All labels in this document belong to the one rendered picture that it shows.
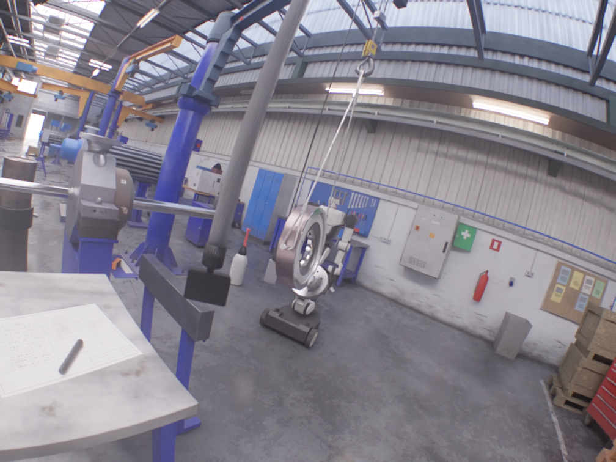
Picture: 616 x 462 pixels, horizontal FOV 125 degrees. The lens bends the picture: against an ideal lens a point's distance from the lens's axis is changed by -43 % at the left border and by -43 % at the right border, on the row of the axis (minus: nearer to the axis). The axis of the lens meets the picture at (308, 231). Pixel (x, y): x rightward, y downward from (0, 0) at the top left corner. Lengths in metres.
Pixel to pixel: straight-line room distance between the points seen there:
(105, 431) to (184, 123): 3.27
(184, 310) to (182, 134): 2.61
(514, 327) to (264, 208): 5.92
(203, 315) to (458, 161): 5.35
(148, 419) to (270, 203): 6.44
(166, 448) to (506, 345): 4.87
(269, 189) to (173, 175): 3.85
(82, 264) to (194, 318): 0.62
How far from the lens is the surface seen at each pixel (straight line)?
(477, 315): 5.55
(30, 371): 0.78
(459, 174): 5.70
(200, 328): 1.16
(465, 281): 5.48
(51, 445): 0.65
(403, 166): 5.98
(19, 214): 2.96
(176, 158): 3.50
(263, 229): 6.90
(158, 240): 3.64
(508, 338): 5.10
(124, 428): 0.66
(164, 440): 0.84
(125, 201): 1.59
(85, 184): 1.47
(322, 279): 1.48
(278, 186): 6.77
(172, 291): 1.30
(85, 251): 1.43
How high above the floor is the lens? 1.39
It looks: 6 degrees down
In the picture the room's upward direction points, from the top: 17 degrees clockwise
